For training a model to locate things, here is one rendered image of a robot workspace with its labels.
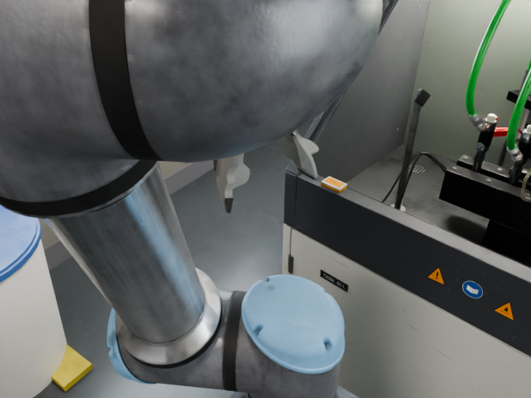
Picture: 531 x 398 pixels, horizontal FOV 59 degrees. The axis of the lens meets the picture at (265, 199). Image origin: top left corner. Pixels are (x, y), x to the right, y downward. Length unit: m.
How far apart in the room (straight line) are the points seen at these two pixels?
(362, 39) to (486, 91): 1.19
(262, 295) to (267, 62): 0.39
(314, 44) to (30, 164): 0.14
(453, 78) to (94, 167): 1.26
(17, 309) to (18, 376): 0.28
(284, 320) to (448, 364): 0.67
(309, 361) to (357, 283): 0.64
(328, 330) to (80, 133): 0.38
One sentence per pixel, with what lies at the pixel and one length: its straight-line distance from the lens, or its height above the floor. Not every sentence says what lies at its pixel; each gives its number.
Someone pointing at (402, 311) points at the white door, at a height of 0.73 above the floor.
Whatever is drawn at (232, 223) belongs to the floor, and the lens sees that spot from 2.52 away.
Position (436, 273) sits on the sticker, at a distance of 1.01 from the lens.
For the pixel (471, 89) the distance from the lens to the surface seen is 0.91.
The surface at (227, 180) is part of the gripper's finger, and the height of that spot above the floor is 1.19.
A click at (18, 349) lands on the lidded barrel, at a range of 1.79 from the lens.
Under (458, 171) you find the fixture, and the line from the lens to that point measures 1.14.
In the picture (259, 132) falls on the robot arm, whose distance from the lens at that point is 0.20.
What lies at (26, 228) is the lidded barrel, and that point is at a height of 0.59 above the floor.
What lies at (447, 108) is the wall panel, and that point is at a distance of 1.47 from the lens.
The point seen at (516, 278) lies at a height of 0.95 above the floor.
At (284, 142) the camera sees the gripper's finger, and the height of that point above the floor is 1.26.
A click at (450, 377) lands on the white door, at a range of 1.18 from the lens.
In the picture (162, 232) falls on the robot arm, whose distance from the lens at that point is 0.35.
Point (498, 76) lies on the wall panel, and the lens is 1.39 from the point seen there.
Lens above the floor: 1.52
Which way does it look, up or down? 34 degrees down
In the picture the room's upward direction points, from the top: straight up
